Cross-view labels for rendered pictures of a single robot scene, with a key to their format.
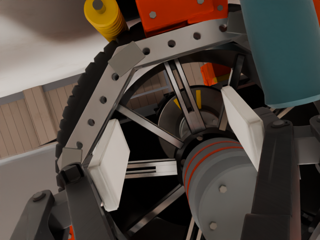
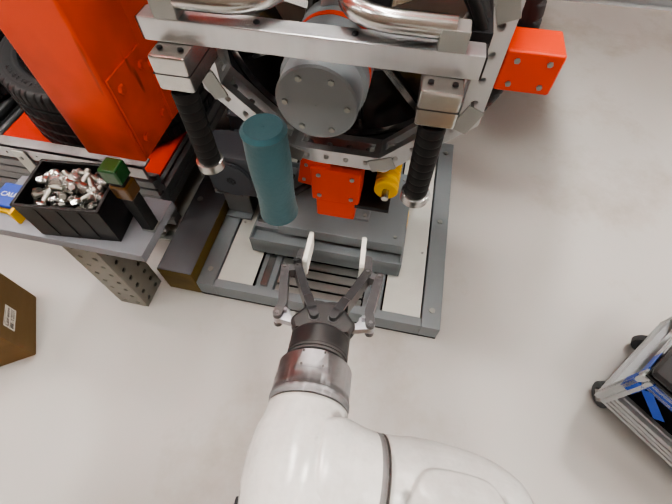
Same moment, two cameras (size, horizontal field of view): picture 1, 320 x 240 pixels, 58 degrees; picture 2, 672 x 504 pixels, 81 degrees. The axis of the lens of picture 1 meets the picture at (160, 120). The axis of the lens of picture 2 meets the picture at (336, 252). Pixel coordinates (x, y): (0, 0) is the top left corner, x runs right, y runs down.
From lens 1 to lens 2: 0.58 m
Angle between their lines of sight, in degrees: 64
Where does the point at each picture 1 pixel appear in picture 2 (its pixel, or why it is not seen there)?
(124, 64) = (384, 163)
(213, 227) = (347, 110)
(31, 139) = not seen: outside the picture
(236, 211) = (325, 111)
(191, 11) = (325, 172)
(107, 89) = (404, 154)
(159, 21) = (348, 176)
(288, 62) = (270, 165)
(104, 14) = (384, 188)
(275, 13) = (275, 187)
